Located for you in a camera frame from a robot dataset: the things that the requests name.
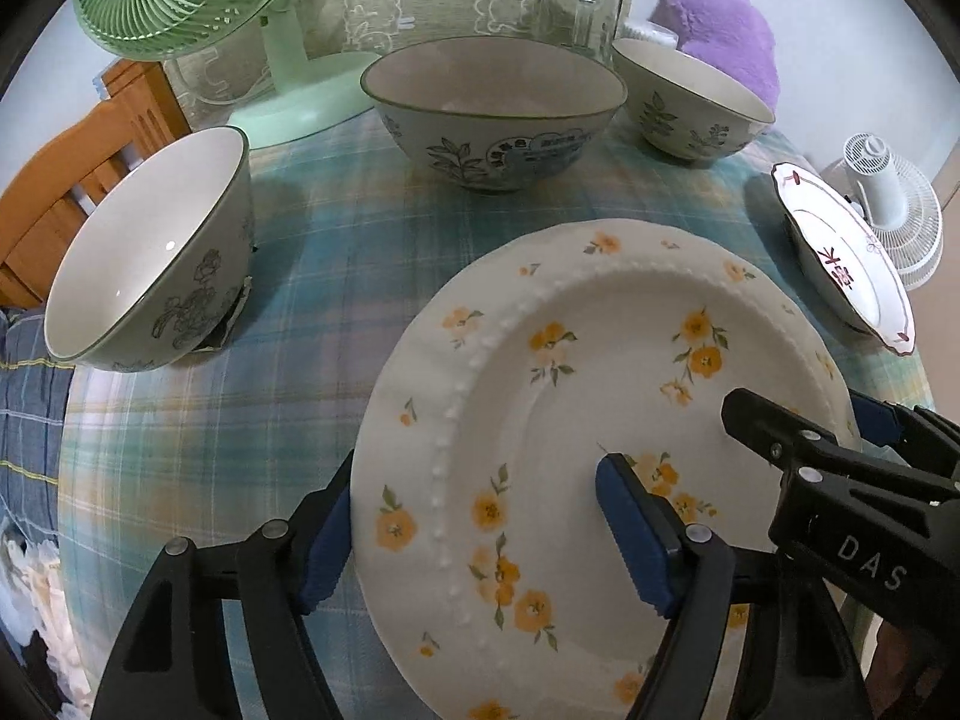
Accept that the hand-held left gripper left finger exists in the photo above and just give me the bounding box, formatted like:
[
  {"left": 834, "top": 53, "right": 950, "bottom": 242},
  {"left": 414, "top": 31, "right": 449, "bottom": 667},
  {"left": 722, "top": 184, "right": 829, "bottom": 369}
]
[{"left": 90, "top": 450, "right": 391, "bottom": 720}]

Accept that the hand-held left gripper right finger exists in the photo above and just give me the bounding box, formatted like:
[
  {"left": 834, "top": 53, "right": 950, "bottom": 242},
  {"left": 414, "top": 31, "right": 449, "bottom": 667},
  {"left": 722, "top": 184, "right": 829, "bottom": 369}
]
[{"left": 595, "top": 452, "right": 875, "bottom": 720}]

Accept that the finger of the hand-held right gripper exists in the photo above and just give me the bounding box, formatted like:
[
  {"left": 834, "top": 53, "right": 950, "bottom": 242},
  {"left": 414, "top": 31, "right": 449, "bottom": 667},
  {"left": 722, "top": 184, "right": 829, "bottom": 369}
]
[
  {"left": 722, "top": 388, "right": 960, "bottom": 503},
  {"left": 850, "top": 388, "right": 960, "bottom": 470}
]

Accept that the yellow floral white plate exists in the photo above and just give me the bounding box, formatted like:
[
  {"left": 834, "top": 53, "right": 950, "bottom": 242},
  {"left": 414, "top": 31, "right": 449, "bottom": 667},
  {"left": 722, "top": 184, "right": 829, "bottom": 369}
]
[{"left": 349, "top": 219, "right": 863, "bottom": 720}]

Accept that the large leaf-print bowl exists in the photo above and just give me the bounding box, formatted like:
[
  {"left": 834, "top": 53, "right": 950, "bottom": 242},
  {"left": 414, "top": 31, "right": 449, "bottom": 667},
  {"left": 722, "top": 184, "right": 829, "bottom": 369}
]
[{"left": 360, "top": 36, "right": 628, "bottom": 193}]

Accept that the red-print white plate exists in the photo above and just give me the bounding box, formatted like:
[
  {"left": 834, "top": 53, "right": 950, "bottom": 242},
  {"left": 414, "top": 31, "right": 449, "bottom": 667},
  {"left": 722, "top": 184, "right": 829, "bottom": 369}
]
[{"left": 771, "top": 162, "right": 917, "bottom": 356}]

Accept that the white desk fan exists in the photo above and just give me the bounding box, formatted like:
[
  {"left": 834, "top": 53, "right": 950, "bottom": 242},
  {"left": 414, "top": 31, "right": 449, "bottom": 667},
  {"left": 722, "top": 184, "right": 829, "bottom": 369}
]
[{"left": 821, "top": 133, "right": 942, "bottom": 292}]

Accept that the white crumpled cloth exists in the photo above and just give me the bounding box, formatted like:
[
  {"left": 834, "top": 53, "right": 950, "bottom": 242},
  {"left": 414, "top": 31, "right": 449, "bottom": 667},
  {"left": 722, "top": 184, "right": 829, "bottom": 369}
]
[{"left": 0, "top": 525, "right": 98, "bottom": 720}]

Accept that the plaid tablecloth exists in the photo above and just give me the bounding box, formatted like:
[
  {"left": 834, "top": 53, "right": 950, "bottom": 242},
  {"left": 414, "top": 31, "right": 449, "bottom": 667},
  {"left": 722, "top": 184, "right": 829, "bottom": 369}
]
[{"left": 64, "top": 116, "right": 935, "bottom": 720}]

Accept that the blue plaid pillow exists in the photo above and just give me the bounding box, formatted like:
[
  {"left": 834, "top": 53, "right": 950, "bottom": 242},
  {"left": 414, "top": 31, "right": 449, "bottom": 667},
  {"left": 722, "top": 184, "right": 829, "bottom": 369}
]
[{"left": 0, "top": 307, "right": 76, "bottom": 541}]

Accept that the small leaf-print bowl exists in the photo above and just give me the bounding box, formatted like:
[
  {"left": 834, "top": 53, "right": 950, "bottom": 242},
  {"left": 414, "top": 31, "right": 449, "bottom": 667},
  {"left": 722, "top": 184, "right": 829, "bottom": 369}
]
[{"left": 611, "top": 37, "right": 776, "bottom": 163}]

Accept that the flower-print white bowl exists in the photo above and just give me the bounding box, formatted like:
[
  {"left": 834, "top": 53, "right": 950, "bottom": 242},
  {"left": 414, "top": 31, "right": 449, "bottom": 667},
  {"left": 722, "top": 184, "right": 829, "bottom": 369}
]
[{"left": 43, "top": 126, "right": 254, "bottom": 373}]

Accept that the purple plush rabbit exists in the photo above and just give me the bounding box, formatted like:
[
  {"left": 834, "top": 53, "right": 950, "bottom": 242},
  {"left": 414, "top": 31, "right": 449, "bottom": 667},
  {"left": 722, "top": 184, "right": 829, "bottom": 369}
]
[{"left": 649, "top": 0, "right": 781, "bottom": 110}]

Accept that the cotton swab container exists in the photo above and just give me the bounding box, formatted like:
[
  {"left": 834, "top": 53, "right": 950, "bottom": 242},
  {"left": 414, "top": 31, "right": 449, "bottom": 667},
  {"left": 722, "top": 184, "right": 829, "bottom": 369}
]
[{"left": 622, "top": 21, "right": 680, "bottom": 50}]

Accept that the glass jar with black lid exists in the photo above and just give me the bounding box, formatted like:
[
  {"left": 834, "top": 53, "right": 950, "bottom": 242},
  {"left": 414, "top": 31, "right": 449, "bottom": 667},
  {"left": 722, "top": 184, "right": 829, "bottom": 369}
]
[{"left": 534, "top": 0, "right": 626, "bottom": 61}]

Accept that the wooden bed headboard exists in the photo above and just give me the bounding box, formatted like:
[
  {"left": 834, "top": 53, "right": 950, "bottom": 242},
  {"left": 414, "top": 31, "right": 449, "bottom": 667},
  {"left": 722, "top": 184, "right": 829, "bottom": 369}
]
[{"left": 0, "top": 60, "right": 192, "bottom": 308}]

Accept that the green desk fan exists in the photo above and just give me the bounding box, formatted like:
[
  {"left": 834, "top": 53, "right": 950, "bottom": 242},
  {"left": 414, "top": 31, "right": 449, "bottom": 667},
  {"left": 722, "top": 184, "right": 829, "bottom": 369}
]
[{"left": 73, "top": 0, "right": 380, "bottom": 151}]

